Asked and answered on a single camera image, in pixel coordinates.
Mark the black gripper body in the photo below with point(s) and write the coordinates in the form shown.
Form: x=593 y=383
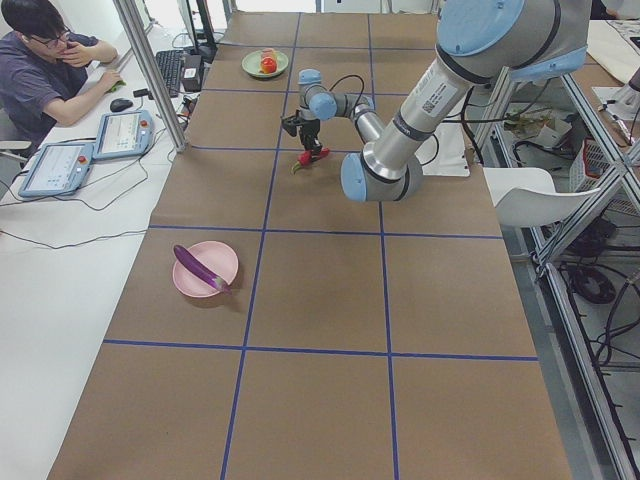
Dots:
x=309 y=129

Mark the light green plate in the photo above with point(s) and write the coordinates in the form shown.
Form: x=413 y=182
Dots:
x=250 y=64

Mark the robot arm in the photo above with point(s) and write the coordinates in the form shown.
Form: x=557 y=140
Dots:
x=475 y=41
x=317 y=104

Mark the teach pendant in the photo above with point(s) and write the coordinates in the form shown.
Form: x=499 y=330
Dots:
x=123 y=135
x=58 y=169

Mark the far teach pendant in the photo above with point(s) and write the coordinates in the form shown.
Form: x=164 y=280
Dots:
x=123 y=135

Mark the red pomegranate fruit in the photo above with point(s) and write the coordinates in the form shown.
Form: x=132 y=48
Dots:
x=268 y=65

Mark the aluminium frame post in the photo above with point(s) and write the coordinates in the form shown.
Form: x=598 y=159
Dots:
x=141 y=48

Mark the brown paper table mat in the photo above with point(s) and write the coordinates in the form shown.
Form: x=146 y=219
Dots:
x=270 y=328

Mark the purple eggplant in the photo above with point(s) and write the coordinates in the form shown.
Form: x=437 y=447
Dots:
x=200 y=269

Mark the pink plate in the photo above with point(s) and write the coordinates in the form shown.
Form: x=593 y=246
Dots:
x=210 y=270

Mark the white camera mast base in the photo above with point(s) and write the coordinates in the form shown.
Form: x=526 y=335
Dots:
x=444 y=154

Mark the seated person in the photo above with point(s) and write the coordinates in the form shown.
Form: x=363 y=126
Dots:
x=43 y=68

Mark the white chair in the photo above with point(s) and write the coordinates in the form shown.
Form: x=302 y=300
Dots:
x=526 y=197

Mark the black computer mouse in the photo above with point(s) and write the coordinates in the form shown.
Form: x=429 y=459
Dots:
x=120 y=104

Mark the near teach pendant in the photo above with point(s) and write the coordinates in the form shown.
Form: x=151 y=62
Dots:
x=58 y=169

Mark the red chili pepper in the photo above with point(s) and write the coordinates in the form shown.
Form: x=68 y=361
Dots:
x=298 y=166

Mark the yellow pink peach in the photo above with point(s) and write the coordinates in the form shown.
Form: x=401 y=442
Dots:
x=268 y=53

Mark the black keyboard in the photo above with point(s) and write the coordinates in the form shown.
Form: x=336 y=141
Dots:
x=170 y=64

